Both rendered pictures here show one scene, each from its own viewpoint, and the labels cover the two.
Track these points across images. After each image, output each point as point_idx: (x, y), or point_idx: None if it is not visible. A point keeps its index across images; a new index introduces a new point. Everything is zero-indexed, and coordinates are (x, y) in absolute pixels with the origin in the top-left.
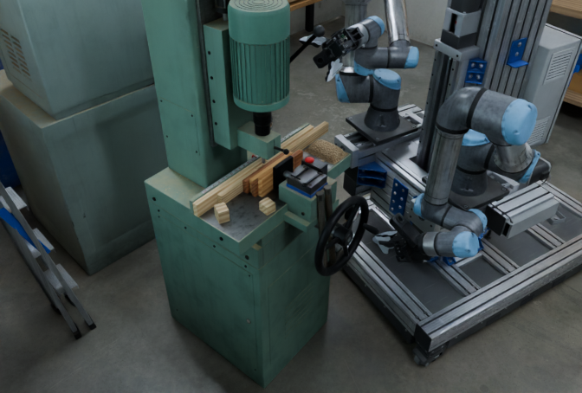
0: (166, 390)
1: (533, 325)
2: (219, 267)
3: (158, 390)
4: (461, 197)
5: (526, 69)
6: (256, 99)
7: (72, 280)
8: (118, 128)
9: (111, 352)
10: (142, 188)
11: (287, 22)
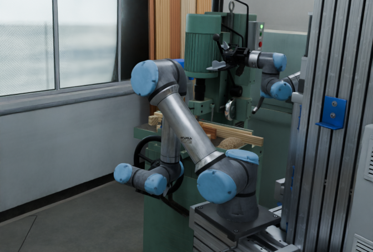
0: (141, 241)
1: None
2: None
3: (141, 238)
4: (213, 207)
5: (358, 150)
6: (184, 65)
7: None
8: (261, 127)
9: None
10: (263, 179)
11: (199, 24)
